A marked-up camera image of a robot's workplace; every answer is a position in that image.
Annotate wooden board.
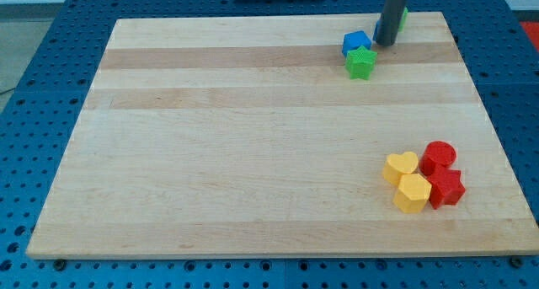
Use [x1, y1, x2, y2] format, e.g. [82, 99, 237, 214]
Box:
[26, 12, 538, 260]

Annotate blue cube block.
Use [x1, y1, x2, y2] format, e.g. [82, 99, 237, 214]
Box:
[341, 30, 371, 57]

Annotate green star block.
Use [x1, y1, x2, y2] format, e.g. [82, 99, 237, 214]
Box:
[345, 46, 377, 80]

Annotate yellow heart block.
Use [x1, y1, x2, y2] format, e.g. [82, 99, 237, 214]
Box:
[382, 152, 419, 185]

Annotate yellow hexagon block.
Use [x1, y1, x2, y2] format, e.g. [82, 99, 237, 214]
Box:
[392, 174, 432, 213]

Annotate blue block behind rod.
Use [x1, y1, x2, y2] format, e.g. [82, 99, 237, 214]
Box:
[372, 19, 380, 42]

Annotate red cylinder block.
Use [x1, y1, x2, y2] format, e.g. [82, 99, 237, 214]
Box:
[419, 141, 456, 175]

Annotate green block behind rod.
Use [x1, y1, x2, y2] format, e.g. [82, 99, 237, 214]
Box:
[398, 7, 408, 33]

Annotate red star block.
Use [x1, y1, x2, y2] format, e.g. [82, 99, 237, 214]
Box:
[427, 165, 466, 209]

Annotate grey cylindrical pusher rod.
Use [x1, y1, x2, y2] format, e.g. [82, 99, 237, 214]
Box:
[377, 0, 407, 46]

